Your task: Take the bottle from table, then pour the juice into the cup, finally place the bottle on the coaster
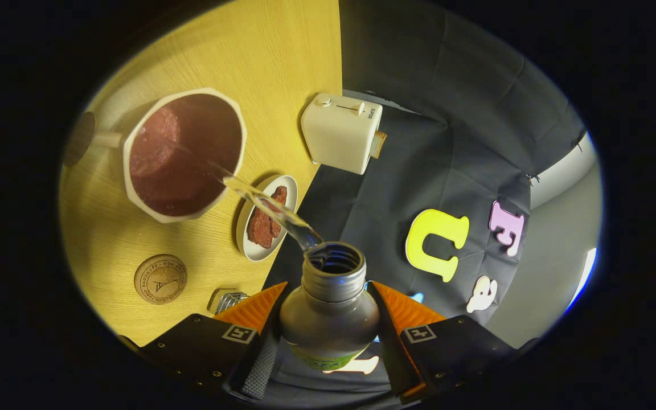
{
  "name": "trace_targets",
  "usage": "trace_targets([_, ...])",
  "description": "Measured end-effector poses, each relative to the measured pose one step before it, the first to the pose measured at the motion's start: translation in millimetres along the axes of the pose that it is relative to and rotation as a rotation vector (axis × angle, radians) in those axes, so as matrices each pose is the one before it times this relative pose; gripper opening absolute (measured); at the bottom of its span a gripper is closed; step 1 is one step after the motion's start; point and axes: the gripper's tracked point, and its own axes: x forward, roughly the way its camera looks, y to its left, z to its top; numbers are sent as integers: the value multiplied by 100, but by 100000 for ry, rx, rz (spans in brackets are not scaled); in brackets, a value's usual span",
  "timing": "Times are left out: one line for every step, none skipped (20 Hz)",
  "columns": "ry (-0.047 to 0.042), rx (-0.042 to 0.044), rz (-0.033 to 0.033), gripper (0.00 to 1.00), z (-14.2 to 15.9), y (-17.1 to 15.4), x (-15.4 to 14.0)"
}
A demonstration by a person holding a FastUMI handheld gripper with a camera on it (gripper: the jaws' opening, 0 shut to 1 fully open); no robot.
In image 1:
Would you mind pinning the round cork coaster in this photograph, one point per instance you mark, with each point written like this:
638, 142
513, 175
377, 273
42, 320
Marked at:
160, 279

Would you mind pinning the white oval plate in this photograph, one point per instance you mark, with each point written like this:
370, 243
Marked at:
288, 185

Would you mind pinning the red-brown meat slice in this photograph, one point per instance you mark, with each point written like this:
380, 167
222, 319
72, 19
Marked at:
258, 230
280, 196

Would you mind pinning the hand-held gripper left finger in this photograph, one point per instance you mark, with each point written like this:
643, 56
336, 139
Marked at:
265, 359

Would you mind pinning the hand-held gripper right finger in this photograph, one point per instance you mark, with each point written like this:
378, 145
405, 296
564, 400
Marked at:
392, 353

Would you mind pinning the silver metal bottle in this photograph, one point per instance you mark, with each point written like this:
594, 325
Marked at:
328, 319

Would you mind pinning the clear juice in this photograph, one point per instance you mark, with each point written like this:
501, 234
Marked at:
265, 205

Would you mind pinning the black backdrop cloth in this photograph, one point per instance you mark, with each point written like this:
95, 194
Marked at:
447, 114

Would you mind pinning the white toaster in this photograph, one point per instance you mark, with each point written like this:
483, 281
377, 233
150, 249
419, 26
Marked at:
336, 134

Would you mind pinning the toast slice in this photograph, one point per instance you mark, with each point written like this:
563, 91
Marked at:
378, 144

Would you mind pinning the wooden table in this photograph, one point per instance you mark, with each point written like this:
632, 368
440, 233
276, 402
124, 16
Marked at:
282, 57

